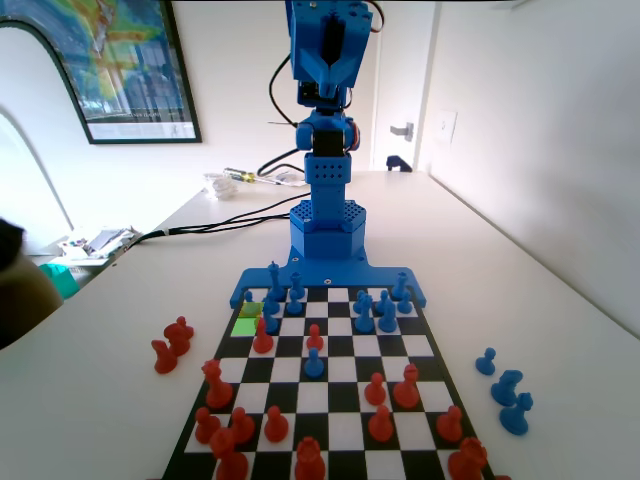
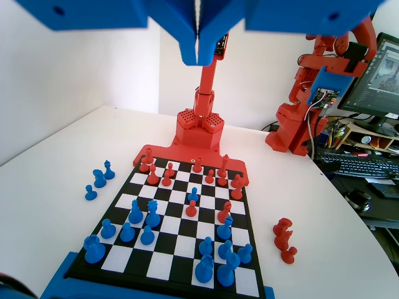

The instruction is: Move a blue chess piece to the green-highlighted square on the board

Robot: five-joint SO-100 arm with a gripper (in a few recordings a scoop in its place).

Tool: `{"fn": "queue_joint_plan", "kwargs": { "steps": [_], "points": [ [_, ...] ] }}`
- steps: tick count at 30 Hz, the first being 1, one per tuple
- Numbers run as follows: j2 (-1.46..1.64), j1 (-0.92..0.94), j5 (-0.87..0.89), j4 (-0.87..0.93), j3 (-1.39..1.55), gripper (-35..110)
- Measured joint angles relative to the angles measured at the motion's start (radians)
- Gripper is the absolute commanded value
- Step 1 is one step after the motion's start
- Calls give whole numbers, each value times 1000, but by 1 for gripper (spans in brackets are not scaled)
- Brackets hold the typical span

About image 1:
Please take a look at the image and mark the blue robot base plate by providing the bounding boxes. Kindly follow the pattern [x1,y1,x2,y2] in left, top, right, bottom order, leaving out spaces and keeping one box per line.
[228,257,430,310]

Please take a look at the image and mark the yellow handled screwdriver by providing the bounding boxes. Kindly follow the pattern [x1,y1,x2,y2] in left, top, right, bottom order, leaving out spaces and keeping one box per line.
[223,167,281,186]

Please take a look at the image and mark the pile of papers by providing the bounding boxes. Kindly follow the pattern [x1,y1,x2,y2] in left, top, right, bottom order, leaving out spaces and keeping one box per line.
[55,224,144,266]

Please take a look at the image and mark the person in olive top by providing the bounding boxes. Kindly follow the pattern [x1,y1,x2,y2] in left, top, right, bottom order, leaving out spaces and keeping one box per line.
[0,217,65,351]

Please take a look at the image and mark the white light switch plate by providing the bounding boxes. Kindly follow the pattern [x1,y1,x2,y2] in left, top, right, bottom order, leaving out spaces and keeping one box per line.
[435,109,459,146]

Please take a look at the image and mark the blue chess king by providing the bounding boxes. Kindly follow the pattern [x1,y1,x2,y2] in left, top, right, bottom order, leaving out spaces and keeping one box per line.
[267,260,283,302]

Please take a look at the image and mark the black table cable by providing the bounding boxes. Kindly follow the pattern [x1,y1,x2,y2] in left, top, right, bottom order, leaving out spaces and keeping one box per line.
[167,213,294,236]
[130,192,314,249]

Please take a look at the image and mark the black curved cable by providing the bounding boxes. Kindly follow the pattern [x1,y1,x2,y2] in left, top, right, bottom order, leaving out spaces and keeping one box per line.
[256,147,304,176]

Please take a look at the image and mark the red chess bishop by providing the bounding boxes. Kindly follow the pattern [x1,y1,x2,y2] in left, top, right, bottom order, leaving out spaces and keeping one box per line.
[252,316,275,355]
[392,363,421,409]

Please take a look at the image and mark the red chess knight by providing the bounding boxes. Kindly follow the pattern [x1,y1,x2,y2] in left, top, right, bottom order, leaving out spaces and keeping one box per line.
[163,322,192,357]
[151,339,179,375]

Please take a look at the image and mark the black and white chessboard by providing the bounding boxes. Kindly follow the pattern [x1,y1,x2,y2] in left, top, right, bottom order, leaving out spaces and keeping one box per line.
[160,284,499,480]

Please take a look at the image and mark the red chess rook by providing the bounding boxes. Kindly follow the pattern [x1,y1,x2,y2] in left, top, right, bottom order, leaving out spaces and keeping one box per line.
[447,436,489,480]
[293,436,327,480]

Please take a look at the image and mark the framed map poster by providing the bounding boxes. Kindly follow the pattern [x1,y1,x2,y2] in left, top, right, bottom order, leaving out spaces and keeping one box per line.
[0,0,203,146]

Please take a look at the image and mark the teal plastic box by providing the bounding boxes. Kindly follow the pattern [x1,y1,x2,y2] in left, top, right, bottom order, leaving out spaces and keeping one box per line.
[38,263,81,301]

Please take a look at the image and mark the white door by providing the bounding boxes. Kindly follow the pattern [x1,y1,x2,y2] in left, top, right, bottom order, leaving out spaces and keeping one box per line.
[372,0,441,172]

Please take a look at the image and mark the crumpled white plastic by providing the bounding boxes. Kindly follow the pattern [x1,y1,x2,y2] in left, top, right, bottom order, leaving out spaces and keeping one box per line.
[202,172,241,202]

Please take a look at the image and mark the captured blue chess pieces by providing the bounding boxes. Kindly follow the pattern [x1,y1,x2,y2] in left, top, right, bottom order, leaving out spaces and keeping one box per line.
[499,392,534,437]

